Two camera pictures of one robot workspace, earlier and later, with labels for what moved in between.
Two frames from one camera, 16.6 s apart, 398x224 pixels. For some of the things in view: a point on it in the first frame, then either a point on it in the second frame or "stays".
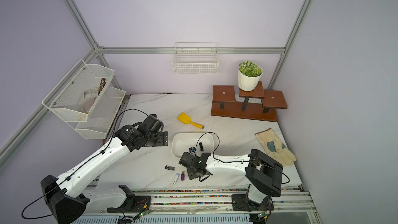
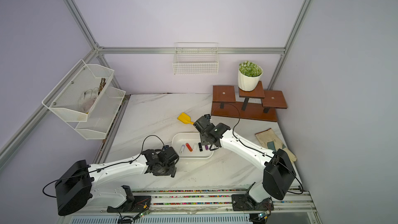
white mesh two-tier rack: x=85 y=99 stays
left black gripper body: x=157 y=140 -> x=168 y=169
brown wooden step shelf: x=257 y=105 stays
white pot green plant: x=249 y=75 stays
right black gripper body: x=192 y=172 -> x=205 y=140
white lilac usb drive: x=176 y=178 -> x=182 y=149
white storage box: x=197 y=142 stays
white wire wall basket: x=196 y=58 stays
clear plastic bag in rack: x=87 y=99 stays
